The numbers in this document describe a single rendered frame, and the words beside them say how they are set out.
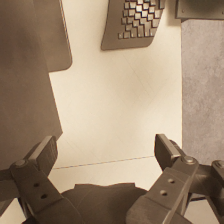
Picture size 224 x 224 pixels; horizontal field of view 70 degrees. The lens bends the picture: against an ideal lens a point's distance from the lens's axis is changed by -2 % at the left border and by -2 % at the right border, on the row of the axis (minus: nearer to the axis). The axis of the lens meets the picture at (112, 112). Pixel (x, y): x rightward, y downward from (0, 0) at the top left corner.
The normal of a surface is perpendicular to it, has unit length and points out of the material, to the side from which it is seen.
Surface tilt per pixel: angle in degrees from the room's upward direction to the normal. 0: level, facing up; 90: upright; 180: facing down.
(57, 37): 0
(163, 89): 0
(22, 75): 86
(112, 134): 0
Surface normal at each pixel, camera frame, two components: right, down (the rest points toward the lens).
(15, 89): 0.99, -0.11
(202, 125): 0.03, 0.30
